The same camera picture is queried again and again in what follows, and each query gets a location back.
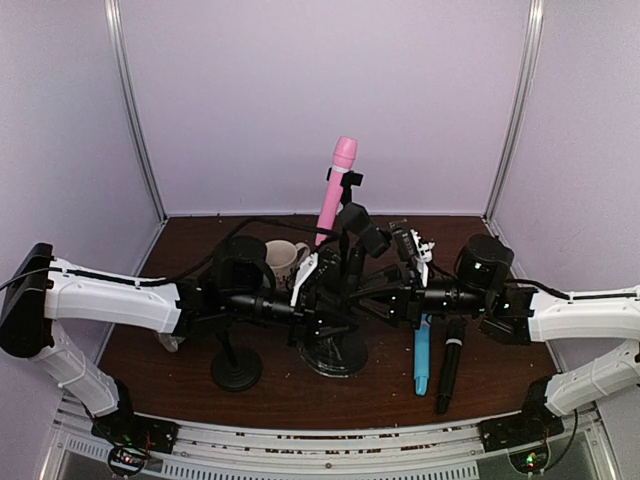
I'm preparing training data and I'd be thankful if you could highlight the front aluminium rail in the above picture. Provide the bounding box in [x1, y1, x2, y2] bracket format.
[36, 396, 622, 479]

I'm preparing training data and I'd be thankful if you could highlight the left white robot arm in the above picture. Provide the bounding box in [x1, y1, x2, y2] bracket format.
[1, 236, 357, 443]

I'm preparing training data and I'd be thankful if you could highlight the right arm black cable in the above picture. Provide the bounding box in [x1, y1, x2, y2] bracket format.
[429, 264, 640, 303]

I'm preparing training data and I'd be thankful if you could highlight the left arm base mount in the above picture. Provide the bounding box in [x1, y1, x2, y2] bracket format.
[87, 380, 179, 479]

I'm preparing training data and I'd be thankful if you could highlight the black microphone stand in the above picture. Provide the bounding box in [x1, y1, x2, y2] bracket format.
[331, 170, 364, 291]
[210, 331, 263, 393]

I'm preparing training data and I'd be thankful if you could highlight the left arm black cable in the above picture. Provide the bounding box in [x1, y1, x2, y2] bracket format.
[0, 216, 346, 296]

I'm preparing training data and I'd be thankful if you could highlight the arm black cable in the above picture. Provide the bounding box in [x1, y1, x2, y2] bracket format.
[0, 216, 346, 296]
[429, 264, 640, 303]

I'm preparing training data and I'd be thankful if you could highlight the blue toy microphone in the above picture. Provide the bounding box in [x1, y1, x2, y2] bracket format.
[413, 314, 431, 396]

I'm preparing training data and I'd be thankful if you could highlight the left aluminium frame post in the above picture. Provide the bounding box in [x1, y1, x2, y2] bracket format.
[104, 0, 168, 222]

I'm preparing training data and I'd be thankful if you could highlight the aluminium frame post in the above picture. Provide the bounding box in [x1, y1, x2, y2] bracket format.
[483, 0, 545, 225]
[104, 0, 168, 222]

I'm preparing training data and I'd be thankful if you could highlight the black toy microphone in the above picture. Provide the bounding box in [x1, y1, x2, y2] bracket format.
[436, 318, 467, 415]

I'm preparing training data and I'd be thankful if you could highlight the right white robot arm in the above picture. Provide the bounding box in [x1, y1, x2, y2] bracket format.
[348, 225, 639, 419]

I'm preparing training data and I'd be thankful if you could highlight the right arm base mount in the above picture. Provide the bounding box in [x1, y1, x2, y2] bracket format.
[478, 376, 579, 478]

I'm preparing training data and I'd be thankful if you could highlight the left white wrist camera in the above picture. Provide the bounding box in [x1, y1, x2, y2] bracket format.
[290, 253, 319, 307]

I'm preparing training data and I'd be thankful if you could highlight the pink toy microphone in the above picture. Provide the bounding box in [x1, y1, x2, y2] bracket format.
[316, 136, 358, 230]

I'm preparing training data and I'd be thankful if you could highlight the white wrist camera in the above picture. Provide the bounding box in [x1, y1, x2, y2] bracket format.
[290, 253, 319, 307]
[410, 229, 436, 287]

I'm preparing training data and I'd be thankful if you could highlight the taped base microphone stand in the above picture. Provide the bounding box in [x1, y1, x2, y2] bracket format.
[296, 202, 390, 378]

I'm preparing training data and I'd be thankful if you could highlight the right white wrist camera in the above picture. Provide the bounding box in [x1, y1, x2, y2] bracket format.
[410, 229, 436, 287]

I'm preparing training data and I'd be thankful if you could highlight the yellow inside cup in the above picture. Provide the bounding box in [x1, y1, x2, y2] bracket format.
[157, 334, 183, 353]

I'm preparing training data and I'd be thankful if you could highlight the right aluminium frame post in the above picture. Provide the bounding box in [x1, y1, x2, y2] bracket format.
[483, 0, 545, 225]

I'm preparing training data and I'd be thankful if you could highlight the white ceramic mug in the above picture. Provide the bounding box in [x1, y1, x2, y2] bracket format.
[266, 240, 311, 290]

